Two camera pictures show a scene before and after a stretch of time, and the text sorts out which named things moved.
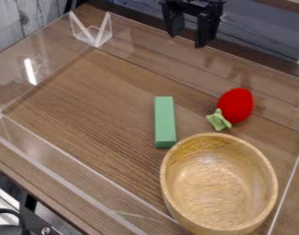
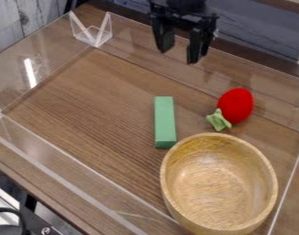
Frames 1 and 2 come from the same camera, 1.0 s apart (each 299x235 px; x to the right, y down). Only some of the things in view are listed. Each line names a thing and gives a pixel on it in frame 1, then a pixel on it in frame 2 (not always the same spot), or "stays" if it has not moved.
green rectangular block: x=164 y=122 stays
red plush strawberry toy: x=233 y=109 stays
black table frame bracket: x=33 y=225 stays
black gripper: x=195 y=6 -> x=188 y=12
